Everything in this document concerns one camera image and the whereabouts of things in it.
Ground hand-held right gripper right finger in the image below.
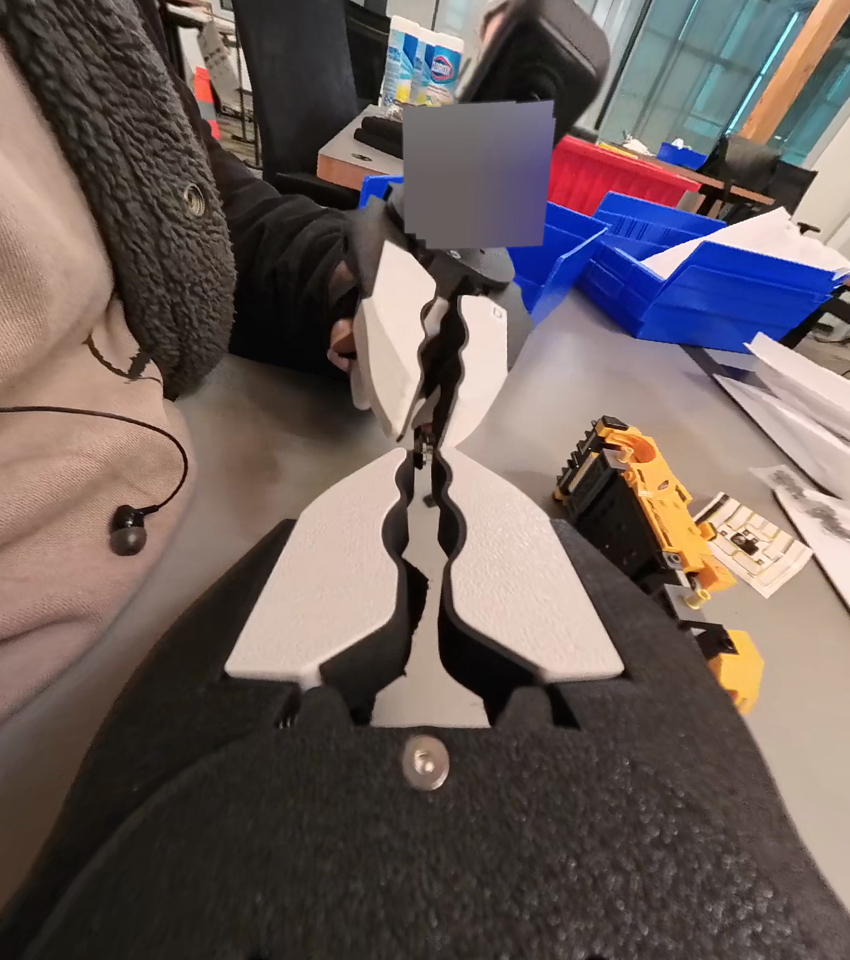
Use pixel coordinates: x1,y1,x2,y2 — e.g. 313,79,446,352
434,445,627,726

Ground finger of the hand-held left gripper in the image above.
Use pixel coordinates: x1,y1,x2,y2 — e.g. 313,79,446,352
432,293,510,453
352,238,441,444

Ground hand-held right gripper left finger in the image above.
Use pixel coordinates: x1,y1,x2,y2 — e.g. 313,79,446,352
224,447,427,726

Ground person's left forearm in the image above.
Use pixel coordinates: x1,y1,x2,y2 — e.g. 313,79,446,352
200,127,366,376

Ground orange black lego car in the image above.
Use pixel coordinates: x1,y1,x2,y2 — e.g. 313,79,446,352
552,414,765,714

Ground person's left hand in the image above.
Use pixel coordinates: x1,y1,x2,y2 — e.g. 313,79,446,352
326,316,358,374

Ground black foam parts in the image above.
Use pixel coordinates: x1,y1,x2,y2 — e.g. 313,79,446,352
353,114,405,160

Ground blue plastic storage bin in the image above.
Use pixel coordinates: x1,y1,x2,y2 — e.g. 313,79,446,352
359,174,609,324
593,191,729,249
590,240,850,354

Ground black office chair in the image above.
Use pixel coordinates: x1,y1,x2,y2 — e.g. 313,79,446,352
706,135,819,219
232,0,394,207

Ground red white cone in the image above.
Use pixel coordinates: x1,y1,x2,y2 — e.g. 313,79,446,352
191,66,222,142

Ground sticker sheet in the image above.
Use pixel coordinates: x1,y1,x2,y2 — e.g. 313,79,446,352
692,491,816,600

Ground red plastic storage bin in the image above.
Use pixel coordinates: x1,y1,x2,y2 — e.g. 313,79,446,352
549,135,702,209

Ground dark fleece jacket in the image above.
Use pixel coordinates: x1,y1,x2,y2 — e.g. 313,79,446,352
0,0,238,400

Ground white paper sheet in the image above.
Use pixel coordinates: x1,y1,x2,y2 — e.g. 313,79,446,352
713,371,838,481

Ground small blue bin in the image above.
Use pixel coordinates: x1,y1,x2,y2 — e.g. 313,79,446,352
656,140,709,171

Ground black printed paper slip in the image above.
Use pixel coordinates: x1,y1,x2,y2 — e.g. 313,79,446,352
749,463,850,541

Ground white crumpled paper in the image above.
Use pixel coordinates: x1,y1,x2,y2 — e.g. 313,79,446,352
642,206,850,282

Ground beige sweatshirt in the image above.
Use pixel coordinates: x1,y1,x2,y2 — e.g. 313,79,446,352
0,0,199,766

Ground white paper sheets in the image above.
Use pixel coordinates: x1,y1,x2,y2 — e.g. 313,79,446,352
746,332,850,496

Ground wooden beam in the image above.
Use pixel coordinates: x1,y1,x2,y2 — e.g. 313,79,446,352
738,0,850,144

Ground black earphone with cable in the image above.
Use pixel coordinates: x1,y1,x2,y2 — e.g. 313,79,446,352
0,399,190,558

